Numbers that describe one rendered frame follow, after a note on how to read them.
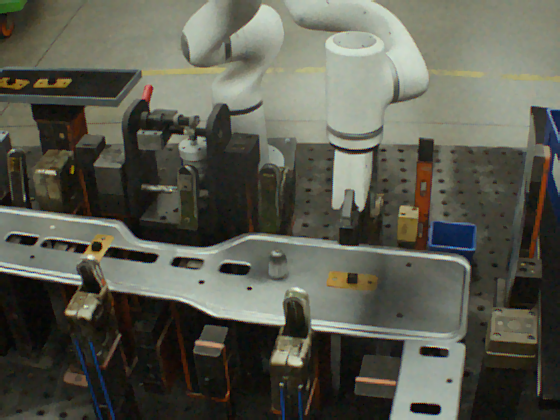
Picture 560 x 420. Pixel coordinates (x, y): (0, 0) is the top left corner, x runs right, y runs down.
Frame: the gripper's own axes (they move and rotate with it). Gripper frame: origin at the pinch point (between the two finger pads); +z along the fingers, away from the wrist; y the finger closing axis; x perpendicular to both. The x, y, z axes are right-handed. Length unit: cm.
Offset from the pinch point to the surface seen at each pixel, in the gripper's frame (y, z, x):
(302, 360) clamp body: 23.6, 8.0, -3.5
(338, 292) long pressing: 3.1, 12.1, -1.8
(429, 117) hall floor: -240, 112, 2
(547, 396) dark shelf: 24.9, 9.3, 33.3
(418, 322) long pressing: 8.3, 12.1, 12.1
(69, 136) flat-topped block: -30, 7, -66
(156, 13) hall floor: -353, 111, -178
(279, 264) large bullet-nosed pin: 1.4, 9.0, -12.0
